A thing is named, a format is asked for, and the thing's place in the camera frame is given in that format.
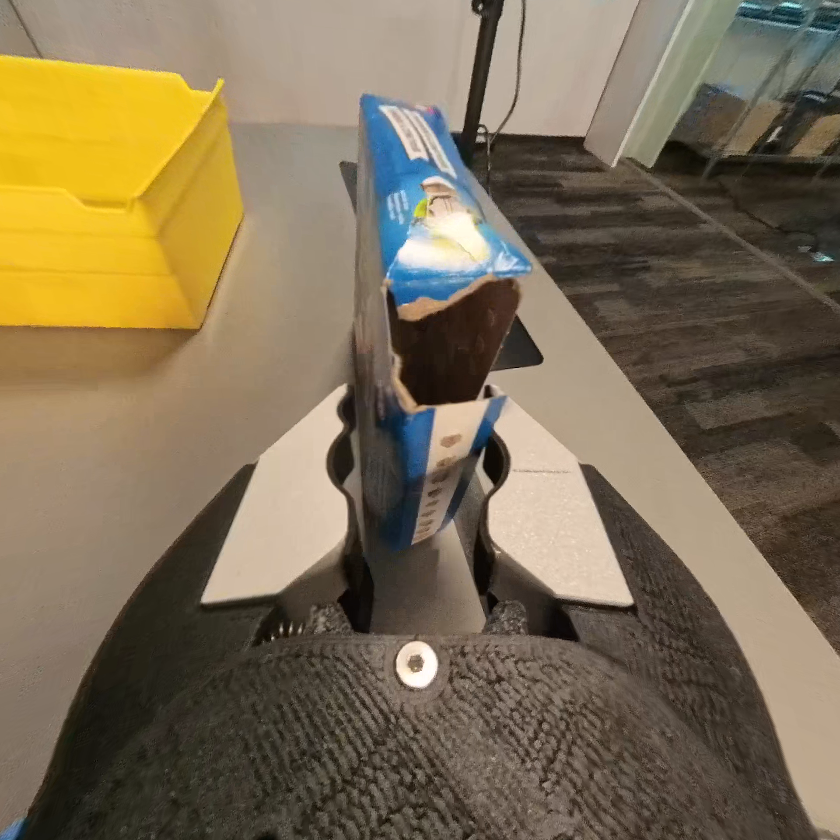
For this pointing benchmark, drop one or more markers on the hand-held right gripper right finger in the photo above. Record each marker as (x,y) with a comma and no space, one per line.
(558,531)

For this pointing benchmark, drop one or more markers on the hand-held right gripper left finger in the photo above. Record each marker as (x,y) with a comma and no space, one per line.
(282,518)

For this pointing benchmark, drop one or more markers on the blue lego box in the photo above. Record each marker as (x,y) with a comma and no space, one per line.
(420,229)

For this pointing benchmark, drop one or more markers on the yellow plastic bin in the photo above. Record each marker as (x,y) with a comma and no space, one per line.
(98,197)

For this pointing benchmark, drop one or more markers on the black desk plate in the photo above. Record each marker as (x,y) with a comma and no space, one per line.
(518,348)

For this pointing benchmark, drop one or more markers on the black pole stand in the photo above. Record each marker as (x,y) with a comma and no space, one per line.
(482,79)

